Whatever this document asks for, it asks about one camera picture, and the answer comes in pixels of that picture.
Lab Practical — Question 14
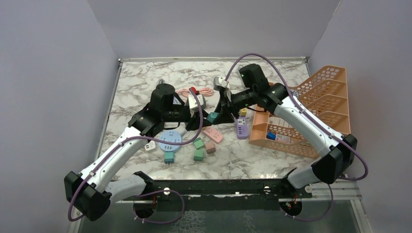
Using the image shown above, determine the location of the blue small box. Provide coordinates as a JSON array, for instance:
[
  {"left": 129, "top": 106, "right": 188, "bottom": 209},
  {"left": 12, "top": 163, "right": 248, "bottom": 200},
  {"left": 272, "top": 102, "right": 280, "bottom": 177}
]
[{"left": 266, "top": 132, "right": 276, "bottom": 140}]

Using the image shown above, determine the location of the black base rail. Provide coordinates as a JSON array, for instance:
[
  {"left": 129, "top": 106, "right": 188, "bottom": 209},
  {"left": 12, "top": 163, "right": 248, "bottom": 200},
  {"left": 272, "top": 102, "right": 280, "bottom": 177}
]
[{"left": 122, "top": 172, "right": 314, "bottom": 222}]

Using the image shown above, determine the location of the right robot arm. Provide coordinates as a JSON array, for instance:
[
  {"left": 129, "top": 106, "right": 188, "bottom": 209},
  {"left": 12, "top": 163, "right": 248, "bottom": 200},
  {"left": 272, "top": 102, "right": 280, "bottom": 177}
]
[{"left": 213, "top": 64, "right": 357, "bottom": 198}]

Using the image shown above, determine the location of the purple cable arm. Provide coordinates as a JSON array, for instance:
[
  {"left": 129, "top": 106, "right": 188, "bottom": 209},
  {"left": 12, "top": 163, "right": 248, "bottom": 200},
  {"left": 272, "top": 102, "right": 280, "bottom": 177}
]
[
  {"left": 68, "top": 87, "right": 204, "bottom": 222},
  {"left": 224, "top": 53, "right": 369, "bottom": 222}
]

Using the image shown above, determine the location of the orange plastic file rack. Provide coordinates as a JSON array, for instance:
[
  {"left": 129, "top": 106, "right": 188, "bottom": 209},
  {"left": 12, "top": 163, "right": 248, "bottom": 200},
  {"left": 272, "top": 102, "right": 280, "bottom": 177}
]
[{"left": 249, "top": 66, "right": 351, "bottom": 159}]

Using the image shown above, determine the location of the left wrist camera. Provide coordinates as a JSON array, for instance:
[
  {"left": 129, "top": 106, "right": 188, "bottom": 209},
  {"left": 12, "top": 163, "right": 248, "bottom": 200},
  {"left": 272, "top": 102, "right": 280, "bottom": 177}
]
[{"left": 186, "top": 94, "right": 206, "bottom": 116}]

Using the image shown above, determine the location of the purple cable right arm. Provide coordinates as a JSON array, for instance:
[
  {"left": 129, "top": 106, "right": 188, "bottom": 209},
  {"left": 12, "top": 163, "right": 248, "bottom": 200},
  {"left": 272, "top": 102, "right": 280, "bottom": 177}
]
[{"left": 224, "top": 53, "right": 369, "bottom": 222}]

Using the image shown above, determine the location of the teal plug adapter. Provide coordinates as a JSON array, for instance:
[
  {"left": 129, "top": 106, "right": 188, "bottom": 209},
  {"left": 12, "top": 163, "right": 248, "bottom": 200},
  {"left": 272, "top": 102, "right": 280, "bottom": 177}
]
[
  {"left": 164, "top": 151, "right": 174, "bottom": 164},
  {"left": 206, "top": 112, "right": 219, "bottom": 123}
]

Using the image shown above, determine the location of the pink power strip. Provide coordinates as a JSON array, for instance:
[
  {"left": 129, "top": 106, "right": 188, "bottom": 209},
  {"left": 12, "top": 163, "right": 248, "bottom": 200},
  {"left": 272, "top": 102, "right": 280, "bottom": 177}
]
[{"left": 202, "top": 126, "right": 223, "bottom": 144}]

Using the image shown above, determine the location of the green plug adapter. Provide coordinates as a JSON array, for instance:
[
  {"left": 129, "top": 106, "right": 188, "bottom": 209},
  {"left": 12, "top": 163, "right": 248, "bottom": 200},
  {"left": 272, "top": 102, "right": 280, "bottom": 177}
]
[
  {"left": 193, "top": 137, "right": 205, "bottom": 150},
  {"left": 193, "top": 150, "right": 204, "bottom": 162}
]

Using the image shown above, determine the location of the purple power strip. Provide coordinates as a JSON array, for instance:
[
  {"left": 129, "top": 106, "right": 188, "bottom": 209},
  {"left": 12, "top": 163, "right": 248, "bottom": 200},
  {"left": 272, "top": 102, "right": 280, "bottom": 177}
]
[{"left": 235, "top": 116, "right": 249, "bottom": 140}]

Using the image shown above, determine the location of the yellow plug adapter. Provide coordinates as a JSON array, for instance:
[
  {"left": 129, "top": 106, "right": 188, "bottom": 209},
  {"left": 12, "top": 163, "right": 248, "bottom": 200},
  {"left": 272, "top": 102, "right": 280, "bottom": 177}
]
[{"left": 239, "top": 108, "right": 247, "bottom": 117}]

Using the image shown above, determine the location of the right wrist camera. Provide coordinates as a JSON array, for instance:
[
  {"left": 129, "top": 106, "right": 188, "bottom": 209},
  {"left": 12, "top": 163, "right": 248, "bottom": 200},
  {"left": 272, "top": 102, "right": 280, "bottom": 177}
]
[{"left": 213, "top": 77, "right": 231, "bottom": 100}]

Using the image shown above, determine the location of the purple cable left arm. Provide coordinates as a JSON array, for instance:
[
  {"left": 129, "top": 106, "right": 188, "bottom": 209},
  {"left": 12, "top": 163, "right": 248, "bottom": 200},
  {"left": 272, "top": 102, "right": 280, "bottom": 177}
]
[{"left": 68, "top": 87, "right": 204, "bottom": 222}]

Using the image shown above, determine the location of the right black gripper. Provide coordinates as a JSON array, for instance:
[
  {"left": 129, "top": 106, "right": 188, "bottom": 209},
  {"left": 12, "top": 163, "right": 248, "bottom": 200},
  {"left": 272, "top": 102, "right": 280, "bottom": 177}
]
[{"left": 212, "top": 88, "right": 257, "bottom": 124}]

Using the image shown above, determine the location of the pink plug adapter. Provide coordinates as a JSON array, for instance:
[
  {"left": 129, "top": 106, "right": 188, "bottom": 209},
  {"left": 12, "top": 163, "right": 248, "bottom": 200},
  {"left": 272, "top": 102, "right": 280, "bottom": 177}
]
[{"left": 205, "top": 141, "right": 216, "bottom": 154}]

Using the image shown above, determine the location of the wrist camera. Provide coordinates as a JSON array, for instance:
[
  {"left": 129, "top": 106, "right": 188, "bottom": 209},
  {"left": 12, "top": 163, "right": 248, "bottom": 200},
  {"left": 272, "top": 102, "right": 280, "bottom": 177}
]
[
  {"left": 186, "top": 94, "right": 206, "bottom": 116},
  {"left": 213, "top": 77, "right": 231, "bottom": 100}
]

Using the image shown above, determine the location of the round blue power strip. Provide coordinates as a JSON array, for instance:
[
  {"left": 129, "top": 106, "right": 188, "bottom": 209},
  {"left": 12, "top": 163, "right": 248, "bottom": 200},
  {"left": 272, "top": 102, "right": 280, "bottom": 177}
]
[{"left": 157, "top": 130, "right": 182, "bottom": 152}]

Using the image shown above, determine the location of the white power strip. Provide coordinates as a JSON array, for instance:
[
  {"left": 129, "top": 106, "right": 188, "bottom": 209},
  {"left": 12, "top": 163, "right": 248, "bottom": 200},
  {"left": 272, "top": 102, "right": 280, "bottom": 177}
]
[{"left": 144, "top": 141, "right": 156, "bottom": 151}]

